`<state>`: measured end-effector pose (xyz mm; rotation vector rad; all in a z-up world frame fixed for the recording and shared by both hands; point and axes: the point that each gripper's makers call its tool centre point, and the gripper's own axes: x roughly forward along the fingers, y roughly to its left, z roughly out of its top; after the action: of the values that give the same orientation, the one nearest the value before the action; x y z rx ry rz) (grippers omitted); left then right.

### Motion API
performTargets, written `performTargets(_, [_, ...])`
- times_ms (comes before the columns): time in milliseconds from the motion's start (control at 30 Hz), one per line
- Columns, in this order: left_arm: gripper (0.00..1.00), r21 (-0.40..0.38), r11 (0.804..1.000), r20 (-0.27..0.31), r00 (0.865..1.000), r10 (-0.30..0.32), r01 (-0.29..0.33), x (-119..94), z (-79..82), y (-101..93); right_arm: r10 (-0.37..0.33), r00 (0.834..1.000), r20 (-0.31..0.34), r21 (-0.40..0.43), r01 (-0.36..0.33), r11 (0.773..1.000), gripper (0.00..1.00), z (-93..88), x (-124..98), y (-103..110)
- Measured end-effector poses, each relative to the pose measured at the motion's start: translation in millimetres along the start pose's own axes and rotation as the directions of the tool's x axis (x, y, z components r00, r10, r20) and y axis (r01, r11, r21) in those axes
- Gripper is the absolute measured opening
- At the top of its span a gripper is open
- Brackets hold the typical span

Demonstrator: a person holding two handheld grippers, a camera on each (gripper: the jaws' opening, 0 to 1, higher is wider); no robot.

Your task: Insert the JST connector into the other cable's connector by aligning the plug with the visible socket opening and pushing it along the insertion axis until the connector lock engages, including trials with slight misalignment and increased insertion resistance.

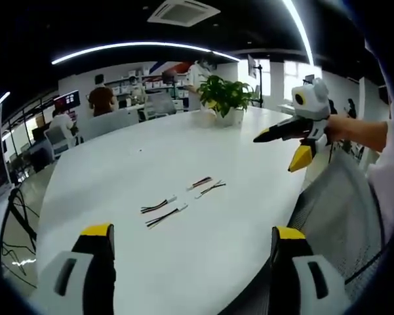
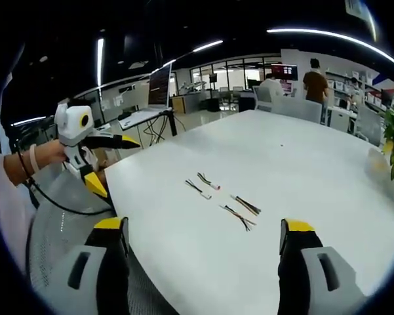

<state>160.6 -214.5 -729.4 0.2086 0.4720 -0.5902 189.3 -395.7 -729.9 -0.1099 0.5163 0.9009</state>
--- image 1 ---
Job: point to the computer monitor red screen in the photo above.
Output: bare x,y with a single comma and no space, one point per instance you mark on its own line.
67,100

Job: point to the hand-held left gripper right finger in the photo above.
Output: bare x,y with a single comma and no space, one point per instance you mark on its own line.
301,285

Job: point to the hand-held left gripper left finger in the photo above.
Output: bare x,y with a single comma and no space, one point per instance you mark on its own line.
82,282

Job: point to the grey mesh office chair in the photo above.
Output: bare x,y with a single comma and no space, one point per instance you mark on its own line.
341,213

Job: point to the green potted plant white pot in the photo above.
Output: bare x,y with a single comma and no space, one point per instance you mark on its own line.
226,95

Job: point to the white office chair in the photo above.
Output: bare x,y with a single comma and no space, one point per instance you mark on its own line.
57,141

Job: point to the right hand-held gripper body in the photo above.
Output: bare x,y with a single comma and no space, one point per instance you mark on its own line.
314,101

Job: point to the person's white shirt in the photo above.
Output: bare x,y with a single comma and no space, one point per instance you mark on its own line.
391,170

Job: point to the shelves with white boxes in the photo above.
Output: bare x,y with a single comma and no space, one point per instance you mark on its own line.
150,80

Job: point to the ceiling air conditioner vent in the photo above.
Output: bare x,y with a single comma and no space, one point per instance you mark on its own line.
183,11

